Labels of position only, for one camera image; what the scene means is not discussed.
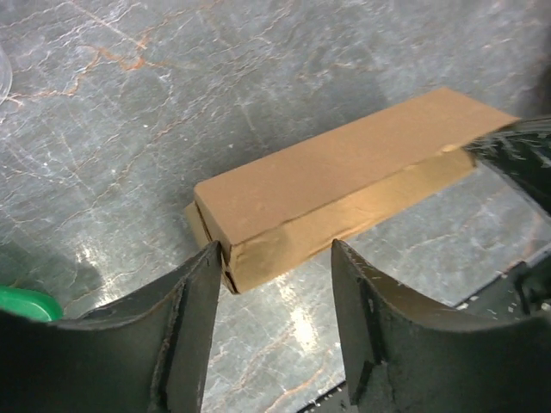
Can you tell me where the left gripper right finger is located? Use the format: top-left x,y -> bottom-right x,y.
330,239 -> 551,413

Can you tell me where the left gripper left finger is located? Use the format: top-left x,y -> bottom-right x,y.
1,243 -> 221,412

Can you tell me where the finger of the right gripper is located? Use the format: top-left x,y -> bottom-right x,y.
464,115 -> 550,215

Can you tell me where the brown cardboard box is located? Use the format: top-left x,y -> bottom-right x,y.
185,88 -> 514,294

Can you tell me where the green plastic basket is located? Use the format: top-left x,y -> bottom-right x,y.
0,286 -> 63,322

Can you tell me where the clear plastic water bottle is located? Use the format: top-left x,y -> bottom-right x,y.
0,46 -> 12,104

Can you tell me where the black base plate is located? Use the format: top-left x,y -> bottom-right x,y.
296,243 -> 551,413

